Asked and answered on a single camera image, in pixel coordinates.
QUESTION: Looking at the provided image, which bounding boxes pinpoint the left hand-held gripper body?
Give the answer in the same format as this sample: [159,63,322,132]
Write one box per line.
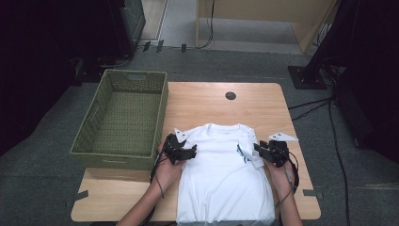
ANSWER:
[163,127,189,166]

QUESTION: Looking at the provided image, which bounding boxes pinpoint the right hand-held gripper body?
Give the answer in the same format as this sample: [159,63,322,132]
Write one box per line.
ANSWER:
[267,132,299,169]

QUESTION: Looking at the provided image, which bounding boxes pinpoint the white t-shirt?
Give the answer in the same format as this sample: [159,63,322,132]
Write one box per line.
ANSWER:
[176,122,277,225]

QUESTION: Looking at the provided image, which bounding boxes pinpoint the green woven basket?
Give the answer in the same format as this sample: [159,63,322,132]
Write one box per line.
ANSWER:
[69,69,169,171]

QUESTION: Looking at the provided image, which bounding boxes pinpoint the person's left hand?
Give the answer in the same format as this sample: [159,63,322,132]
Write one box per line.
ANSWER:
[152,142,186,193]

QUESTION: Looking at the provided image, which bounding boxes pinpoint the person's right hand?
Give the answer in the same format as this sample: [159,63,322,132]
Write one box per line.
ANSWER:
[265,156,296,196]

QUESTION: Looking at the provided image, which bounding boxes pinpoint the black metal stand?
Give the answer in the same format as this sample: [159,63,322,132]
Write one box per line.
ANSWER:
[287,0,361,90]

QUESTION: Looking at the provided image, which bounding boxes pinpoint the dark curtain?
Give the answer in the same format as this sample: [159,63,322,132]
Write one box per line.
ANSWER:
[332,0,399,165]
[0,0,111,156]

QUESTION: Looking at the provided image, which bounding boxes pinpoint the black cabinet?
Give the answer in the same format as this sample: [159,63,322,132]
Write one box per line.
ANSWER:
[106,0,147,60]

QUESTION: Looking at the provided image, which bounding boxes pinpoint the light wooden cabinet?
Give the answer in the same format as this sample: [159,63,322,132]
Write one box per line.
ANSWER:
[196,0,342,54]

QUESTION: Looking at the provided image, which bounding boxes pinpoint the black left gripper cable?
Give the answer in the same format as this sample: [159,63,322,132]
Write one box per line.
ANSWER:
[137,150,168,226]

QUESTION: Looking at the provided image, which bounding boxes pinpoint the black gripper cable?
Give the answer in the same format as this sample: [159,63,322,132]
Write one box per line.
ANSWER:
[274,150,300,209]
[137,150,168,226]

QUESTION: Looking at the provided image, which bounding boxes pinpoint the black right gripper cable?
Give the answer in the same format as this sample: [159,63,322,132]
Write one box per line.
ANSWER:
[274,150,300,209]

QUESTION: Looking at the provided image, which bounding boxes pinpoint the long black floor cable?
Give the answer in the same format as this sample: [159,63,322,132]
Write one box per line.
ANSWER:
[327,99,352,226]

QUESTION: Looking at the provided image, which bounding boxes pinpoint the black hanging cable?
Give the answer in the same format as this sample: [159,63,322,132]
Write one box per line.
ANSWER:
[195,0,216,50]

